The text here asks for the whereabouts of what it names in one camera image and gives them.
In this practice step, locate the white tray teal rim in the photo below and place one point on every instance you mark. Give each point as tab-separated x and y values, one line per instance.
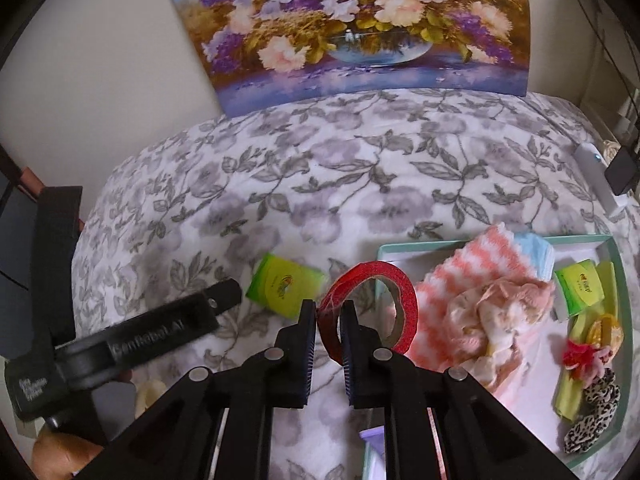
533	404

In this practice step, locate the purple wet wipes packet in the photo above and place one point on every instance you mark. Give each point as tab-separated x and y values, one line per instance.
375	438

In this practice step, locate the black power adapter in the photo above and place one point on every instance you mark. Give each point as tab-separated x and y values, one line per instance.
622	173

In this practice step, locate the floral painting canvas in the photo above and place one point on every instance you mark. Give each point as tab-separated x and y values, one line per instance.
262	53

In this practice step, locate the red pink fuzzy scrunchie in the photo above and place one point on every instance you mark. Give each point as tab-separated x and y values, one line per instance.
584	362

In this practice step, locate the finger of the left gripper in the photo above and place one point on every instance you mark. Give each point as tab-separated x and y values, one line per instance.
165	327

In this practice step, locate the red tape roll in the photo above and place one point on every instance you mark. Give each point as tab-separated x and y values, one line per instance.
404	299

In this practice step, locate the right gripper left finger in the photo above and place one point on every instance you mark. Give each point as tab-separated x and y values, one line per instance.
294	369

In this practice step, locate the person's left hand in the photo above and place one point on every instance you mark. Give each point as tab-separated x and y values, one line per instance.
58	456

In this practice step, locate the yellow round gold badge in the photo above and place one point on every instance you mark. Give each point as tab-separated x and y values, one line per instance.
606	331

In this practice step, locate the lime green cloth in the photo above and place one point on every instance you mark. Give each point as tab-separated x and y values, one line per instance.
568	398

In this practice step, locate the grey floral tablecloth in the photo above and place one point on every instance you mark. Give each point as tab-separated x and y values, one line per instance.
326	182

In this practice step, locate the white power strip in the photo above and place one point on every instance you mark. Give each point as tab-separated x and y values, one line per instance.
592	166

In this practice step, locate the blue face mask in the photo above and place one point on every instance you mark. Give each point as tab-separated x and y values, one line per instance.
540	253

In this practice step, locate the cream tape roll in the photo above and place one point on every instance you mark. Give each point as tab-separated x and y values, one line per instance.
147	394

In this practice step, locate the pink white wavy cloth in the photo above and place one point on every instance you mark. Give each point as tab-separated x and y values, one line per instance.
491	255

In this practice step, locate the pink floral fabric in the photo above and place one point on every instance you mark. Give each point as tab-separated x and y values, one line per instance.
487	328

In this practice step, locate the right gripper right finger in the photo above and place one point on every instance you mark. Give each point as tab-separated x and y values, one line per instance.
366	377

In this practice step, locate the leopard print scrunchie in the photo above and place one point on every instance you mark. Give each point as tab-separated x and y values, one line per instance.
603	399

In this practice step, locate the green tissue pack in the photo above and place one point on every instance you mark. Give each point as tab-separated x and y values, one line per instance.
578	287
281	285

